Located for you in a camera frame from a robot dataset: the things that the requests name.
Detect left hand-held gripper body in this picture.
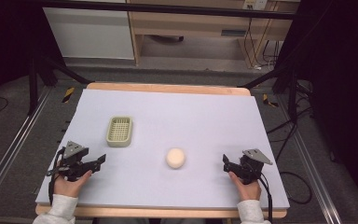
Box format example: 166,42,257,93
47,140,102,183

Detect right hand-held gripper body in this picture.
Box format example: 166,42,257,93
223,148,274,185

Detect round cream soap bar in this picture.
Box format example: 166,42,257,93
165,147,186,170

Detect person's right hand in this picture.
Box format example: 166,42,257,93
227,171,262,203

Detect person's left hand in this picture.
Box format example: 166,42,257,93
52,169,93,199

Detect light grey table mat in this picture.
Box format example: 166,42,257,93
34,89,291,210

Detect yellow black floor marker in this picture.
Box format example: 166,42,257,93
62,86,76,104
262,93,279,108

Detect wooden table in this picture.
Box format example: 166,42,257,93
34,81,288,219

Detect white cabinet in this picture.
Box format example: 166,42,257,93
42,0,135,61

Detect wooden desk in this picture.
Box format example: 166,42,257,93
127,0,301,68

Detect white power strip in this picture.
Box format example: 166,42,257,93
242,0,268,11

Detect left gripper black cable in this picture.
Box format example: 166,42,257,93
47,147,67,206

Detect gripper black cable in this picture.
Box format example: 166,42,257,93
47,147,67,206
251,161,274,224

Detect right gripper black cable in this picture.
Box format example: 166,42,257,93
251,161,274,224

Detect black floor cable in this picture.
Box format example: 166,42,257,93
266,77,315,205

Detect metal floor rail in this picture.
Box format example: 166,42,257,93
0,86,54,217
276,94,345,224

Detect black metal frame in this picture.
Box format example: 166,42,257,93
27,0,299,122

